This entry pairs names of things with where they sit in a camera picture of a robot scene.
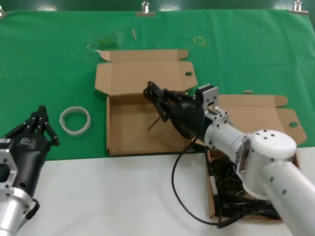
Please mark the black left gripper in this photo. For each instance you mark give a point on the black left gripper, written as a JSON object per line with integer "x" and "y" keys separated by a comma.
{"x": 29, "y": 159}

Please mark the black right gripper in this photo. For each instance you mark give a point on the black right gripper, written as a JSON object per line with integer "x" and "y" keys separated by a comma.
{"x": 187, "y": 115}

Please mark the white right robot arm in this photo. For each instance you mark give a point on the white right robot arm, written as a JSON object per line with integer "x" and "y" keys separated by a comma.
{"x": 283, "y": 177}

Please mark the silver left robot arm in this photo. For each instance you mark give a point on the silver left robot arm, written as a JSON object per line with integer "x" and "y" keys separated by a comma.
{"x": 12, "y": 216}

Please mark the open brown cardboard box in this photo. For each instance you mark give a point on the open brown cardboard box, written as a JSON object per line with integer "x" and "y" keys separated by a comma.
{"x": 258, "y": 110}
{"x": 137, "y": 73}

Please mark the white tape roll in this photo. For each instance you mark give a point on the white tape roll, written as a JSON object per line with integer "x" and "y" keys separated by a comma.
{"x": 87, "y": 120}

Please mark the green table cloth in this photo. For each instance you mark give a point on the green table cloth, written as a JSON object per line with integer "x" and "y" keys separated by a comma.
{"x": 37, "y": 61}

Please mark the small wooden stick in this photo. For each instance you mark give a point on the small wooden stick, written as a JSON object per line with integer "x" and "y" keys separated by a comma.
{"x": 134, "y": 34}

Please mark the clear plastic wrapper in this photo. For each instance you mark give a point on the clear plastic wrapper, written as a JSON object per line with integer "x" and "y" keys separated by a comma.
{"x": 105, "y": 41}

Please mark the beige tape piece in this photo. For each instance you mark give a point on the beige tape piece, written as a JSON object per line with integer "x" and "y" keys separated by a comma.
{"x": 247, "y": 92}

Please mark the silver binder clip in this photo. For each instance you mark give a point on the silver binder clip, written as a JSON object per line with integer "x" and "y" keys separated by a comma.
{"x": 145, "y": 11}
{"x": 1, "y": 12}
{"x": 298, "y": 9}

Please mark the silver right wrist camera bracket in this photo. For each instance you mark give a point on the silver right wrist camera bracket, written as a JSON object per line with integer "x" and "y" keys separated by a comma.
{"x": 211, "y": 94}

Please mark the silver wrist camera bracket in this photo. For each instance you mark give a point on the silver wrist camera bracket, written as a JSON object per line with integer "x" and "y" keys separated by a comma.
{"x": 211, "y": 94}
{"x": 6, "y": 177}

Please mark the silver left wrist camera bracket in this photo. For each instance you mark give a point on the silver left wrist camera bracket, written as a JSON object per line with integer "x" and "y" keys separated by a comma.
{"x": 6, "y": 177}

